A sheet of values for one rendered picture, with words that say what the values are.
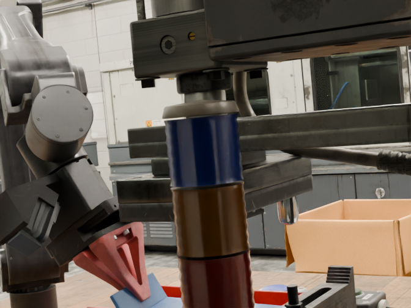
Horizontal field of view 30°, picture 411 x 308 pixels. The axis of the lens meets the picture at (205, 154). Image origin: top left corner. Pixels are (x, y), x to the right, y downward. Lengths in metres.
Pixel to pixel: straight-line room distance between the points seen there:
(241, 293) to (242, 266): 0.01
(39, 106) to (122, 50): 8.56
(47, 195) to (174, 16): 0.21
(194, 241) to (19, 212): 0.35
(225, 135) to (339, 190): 5.23
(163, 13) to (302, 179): 0.21
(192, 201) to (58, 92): 0.37
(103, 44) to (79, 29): 0.45
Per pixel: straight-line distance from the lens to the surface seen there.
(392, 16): 0.54
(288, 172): 0.71
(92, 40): 9.59
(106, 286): 1.38
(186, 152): 0.38
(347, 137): 0.58
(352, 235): 3.00
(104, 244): 0.75
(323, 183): 5.64
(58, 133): 0.71
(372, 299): 1.03
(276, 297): 0.97
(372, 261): 2.99
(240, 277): 0.39
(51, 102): 0.72
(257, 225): 5.97
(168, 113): 0.38
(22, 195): 0.72
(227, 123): 0.38
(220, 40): 0.60
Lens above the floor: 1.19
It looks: 3 degrees down
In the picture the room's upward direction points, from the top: 5 degrees counter-clockwise
